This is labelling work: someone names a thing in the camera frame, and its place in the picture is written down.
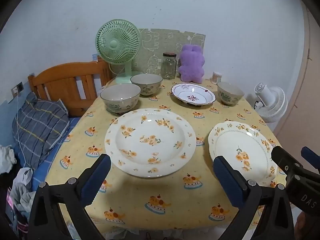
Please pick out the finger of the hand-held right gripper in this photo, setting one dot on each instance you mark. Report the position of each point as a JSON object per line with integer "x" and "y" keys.
{"x": 311, "y": 155}
{"x": 283, "y": 156}

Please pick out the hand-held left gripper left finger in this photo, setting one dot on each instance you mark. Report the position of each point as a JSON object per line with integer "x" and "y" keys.
{"x": 96, "y": 177}

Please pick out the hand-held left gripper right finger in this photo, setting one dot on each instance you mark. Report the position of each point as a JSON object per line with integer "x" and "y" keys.
{"x": 226, "y": 180}

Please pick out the scalloped orange flower plate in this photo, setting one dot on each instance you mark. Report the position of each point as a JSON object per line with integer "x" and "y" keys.
{"x": 235, "y": 145}

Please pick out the large orange flower plate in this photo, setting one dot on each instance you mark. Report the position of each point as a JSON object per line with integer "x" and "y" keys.
{"x": 150, "y": 140}

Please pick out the large grey floral bowl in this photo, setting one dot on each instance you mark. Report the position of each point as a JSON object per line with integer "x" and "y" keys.
{"x": 120, "y": 93}

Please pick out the white plate maroon rim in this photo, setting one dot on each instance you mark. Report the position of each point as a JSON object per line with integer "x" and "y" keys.
{"x": 192, "y": 93}

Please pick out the person's right hand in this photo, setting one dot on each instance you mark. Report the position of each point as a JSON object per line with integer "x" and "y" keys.
{"x": 306, "y": 227}

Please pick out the blue bed sheet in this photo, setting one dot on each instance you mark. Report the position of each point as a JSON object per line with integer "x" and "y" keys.
{"x": 46, "y": 170}

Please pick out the white fan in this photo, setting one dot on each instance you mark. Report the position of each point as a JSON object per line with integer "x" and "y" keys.
{"x": 272, "y": 105}

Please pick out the yellow printed tablecloth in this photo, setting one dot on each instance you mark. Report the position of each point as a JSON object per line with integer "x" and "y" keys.
{"x": 150, "y": 192}

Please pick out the beige door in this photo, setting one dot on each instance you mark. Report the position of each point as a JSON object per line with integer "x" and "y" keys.
{"x": 307, "y": 92}

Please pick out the grey garment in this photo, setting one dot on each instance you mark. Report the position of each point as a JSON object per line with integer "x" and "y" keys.
{"x": 22, "y": 195}

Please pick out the blue plaid pillow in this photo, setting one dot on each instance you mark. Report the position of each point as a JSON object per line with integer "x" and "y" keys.
{"x": 37, "y": 125}

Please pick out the white garment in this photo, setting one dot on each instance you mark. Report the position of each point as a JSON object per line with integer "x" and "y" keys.
{"x": 6, "y": 157}

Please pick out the dark clothes pile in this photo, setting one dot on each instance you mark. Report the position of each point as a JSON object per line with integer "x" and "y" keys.
{"x": 12, "y": 220}

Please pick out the cotton swab container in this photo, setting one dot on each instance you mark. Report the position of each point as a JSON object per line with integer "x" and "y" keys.
{"x": 217, "y": 77}

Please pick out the wooden headboard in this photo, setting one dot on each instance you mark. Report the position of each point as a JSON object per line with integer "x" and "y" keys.
{"x": 62, "y": 77}

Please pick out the purple plush toy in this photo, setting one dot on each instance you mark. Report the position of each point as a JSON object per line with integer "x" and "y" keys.
{"x": 191, "y": 65}

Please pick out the glass jar dark lid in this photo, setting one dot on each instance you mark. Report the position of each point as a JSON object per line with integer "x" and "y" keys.
{"x": 169, "y": 66}

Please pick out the green desk fan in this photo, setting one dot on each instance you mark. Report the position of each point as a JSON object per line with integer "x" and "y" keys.
{"x": 117, "y": 42}

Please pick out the green patterned board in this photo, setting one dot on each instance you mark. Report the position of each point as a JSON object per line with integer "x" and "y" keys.
{"x": 165, "y": 42}

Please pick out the wall socket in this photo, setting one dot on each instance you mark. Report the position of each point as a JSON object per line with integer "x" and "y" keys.
{"x": 18, "y": 88}

